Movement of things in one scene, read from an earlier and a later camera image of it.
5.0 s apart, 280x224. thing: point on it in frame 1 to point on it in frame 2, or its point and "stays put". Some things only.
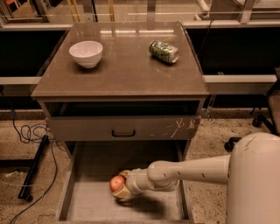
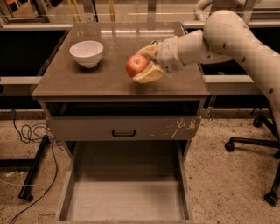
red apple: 116,182 to 136,64
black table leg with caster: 33,164 stays put
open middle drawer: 86,196 stays put
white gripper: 133,180 to 168,53
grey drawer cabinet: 122,81 stays put
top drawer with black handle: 164,128 stays put
